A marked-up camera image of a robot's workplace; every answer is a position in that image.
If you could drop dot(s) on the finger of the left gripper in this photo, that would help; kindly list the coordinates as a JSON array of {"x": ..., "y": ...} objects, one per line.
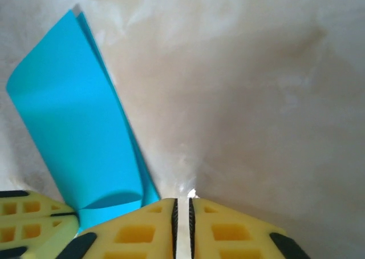
[
  {"x": 42, "y": 233},
  {"x": 31, "y": 204}
]

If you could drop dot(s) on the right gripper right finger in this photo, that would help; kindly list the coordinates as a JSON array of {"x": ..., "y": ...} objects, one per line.
[{"x": 233, "y": 236}]

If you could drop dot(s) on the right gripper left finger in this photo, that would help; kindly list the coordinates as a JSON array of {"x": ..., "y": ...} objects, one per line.
[{"x": 137, "y": 233}]

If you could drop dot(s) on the blue square paper sheet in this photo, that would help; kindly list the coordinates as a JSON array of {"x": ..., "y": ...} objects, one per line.
[{"x": 71, "y": 113}]

